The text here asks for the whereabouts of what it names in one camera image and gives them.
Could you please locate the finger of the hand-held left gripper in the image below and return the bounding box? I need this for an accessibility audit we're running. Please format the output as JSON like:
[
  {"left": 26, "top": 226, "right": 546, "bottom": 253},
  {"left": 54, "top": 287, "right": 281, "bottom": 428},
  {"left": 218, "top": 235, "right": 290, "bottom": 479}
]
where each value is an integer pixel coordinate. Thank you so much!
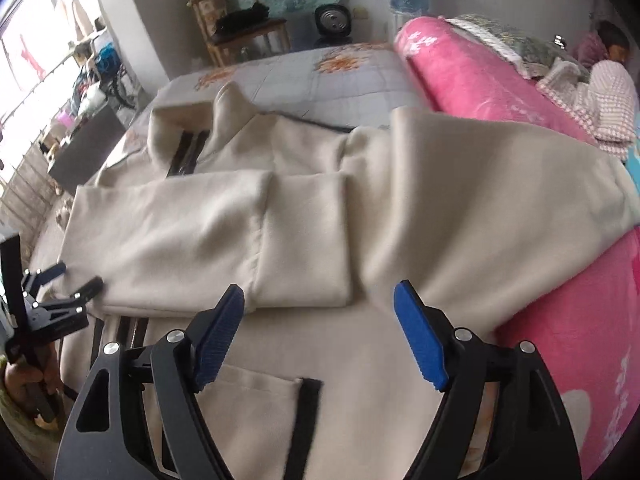
[
  {"left": 37, "top": 276, "right": 105, "bottom": 313},
  {"left": 22, "top": 261, "right": 67, "bottom": 291}
]

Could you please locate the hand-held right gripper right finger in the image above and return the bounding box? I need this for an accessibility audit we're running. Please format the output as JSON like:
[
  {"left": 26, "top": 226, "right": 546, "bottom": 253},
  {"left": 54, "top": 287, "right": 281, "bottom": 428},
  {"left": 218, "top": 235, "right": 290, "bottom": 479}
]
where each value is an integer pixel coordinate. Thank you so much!
[{"left": 393, "top": 280, "right": 583, "bottom": 480}]

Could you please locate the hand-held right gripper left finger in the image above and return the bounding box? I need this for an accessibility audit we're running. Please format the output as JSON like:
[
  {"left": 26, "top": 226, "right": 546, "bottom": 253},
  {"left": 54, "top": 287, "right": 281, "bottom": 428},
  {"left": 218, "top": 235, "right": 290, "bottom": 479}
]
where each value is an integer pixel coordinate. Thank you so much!
[{"left": 54, "top": 284, "right": 246, "bottom": 480}]

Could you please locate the beige zip jacket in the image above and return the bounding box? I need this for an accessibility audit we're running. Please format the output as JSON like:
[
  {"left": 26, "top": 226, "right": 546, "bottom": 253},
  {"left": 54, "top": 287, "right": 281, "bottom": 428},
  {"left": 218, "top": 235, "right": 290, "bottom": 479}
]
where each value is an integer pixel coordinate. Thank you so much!
[{"left": 60, "top": 82, "right": 640, "bottom": 480}]

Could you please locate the person's left hand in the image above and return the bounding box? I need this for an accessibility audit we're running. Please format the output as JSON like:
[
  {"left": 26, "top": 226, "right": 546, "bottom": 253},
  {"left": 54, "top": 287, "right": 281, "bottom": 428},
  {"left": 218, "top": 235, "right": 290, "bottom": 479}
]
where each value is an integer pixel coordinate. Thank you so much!
[{"left": 2, "top": 355, "right": 66, "bottom": 428}]

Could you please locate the pair of beige slippers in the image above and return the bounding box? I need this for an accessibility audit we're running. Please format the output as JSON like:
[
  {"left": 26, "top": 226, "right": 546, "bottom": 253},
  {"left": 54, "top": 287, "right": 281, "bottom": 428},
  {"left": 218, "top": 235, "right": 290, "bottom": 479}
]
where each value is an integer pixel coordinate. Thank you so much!
[{"left": 54, "top": 199, "right": 77, "bottom": 232}]

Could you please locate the metal balcony railing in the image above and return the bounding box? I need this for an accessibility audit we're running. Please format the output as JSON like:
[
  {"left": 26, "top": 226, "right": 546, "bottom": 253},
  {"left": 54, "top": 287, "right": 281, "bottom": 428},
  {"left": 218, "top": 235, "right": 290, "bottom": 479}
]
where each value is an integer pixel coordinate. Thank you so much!
[{"left": 0, "top": 50, "right": 76, "bottom": 241}]

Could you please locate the dark box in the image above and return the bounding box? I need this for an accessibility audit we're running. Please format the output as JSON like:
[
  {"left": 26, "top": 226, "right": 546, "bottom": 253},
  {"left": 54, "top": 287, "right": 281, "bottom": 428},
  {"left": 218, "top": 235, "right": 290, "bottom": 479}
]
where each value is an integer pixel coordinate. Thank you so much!
[{"left": 47, "top": 105, "right": 126, "bottom": 196}]

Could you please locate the bicycle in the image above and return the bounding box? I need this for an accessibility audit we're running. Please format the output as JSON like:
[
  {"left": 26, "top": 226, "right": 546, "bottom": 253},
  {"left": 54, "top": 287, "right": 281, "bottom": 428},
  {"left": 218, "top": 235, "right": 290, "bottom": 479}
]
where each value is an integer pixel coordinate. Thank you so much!
[{"left": 97, "top": 45, "right": 138, "bottom": 111}]

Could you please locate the pink floral blanket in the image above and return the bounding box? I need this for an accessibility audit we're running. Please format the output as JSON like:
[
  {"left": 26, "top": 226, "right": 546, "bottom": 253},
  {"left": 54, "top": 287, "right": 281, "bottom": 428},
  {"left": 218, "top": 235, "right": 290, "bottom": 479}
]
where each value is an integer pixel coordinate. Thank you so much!
[{"left": 393, "top": 16, "right": 640, "bottom": 480}]

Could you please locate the wooden chair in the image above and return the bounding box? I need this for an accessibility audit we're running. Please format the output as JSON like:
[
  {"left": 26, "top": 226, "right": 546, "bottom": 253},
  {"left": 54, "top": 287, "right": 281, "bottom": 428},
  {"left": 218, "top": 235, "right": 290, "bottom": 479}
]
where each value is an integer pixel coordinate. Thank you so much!
[{"left": 187, "top": 0, "right": 292, "bottom": 67}]

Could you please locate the green lace-trimmed pillow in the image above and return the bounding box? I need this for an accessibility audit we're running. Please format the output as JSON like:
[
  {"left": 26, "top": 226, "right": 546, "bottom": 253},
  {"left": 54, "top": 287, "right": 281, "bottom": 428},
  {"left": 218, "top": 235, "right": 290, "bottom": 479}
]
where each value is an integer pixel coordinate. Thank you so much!
[{"left": 445, "top": 14, "right": 591, "bottom": 83}]

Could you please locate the white water dispenser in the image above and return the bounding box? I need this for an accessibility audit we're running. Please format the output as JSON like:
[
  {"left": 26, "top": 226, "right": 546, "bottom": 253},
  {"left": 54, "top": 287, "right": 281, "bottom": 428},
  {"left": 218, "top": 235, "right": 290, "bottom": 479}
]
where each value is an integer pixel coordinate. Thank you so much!
[{"left": 387, "top": 10, "right": 416, "bottom": 41}]

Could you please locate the black round fan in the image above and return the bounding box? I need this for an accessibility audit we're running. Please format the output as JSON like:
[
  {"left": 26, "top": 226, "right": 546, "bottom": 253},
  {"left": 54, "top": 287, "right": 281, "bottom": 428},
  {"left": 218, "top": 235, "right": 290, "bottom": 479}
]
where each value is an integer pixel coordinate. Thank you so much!
[{"left": 314, "top": 4, "right": 353, "bottom": 45}]

